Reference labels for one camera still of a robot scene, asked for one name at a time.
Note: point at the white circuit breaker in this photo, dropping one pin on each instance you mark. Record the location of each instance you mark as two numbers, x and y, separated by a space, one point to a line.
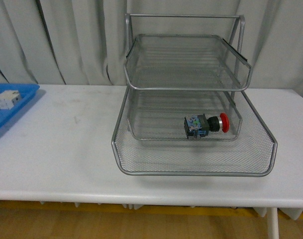
9 98

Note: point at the silver mesh tray rack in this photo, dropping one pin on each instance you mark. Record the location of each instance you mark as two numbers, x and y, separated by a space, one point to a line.
175 75

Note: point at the white curtain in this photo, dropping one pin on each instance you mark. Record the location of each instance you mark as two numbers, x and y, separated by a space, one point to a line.
81 42

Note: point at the blue plastic tray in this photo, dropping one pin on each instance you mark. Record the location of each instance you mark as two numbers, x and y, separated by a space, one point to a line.
28 92

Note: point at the red emergency stop button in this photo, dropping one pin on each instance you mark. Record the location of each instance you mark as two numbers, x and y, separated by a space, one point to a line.
199 126

